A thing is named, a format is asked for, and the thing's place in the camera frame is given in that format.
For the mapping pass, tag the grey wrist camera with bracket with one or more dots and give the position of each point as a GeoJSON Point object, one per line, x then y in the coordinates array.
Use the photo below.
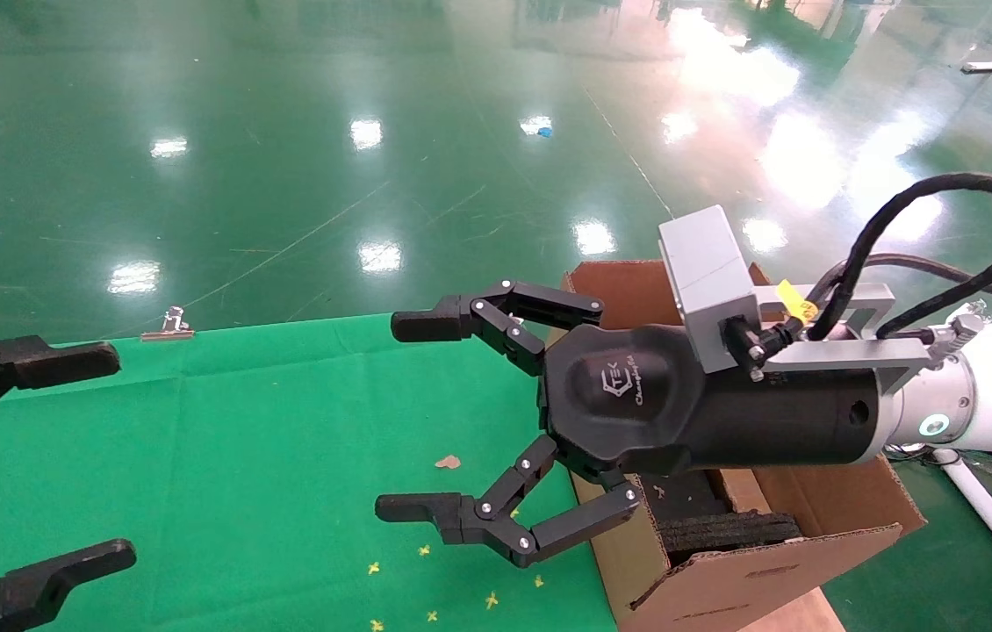
{"type": "Point", "coordinates": [707, 263]}

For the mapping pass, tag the black foam bottom pad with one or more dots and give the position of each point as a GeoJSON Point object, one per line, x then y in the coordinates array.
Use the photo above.
{"type": "Point", "coordinates": [680, 496]}

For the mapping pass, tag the silver binder clip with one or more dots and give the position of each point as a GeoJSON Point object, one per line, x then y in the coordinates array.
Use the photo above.
{"type": "Point", "coordinates": [171, 325]}

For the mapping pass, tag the black foam block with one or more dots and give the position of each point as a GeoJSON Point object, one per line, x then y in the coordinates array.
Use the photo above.
{"type": "Point", "coordinates": [724, 531]}

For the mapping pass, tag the flat clear plastic bag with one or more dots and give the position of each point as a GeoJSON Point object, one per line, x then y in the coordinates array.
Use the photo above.
{"type": "Point", "coordinates": [983, 465]}

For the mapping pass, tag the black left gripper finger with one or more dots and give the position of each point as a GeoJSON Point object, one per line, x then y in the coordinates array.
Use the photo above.
{"type": "Point", "coordinates": [31, 588]}
{"type": "Point", "coordinates": [57, 362]}

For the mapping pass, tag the large open cardboard carton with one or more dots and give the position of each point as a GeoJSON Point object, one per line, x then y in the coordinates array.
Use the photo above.
{"type": "Point", "coordinates": [724, 588]}

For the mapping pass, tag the small brown cardboard scrap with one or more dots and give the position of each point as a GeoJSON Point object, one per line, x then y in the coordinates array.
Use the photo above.
{"type": "Point", "coordinates": [448, 462]}

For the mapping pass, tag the green table cloth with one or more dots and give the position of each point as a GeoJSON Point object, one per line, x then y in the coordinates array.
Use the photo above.
{"type": "Point", "coordinates": [241, 456]}

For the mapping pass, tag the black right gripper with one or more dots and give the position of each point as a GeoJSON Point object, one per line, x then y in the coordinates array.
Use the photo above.
{"type": "Point", "coordinates": [636, 404]}

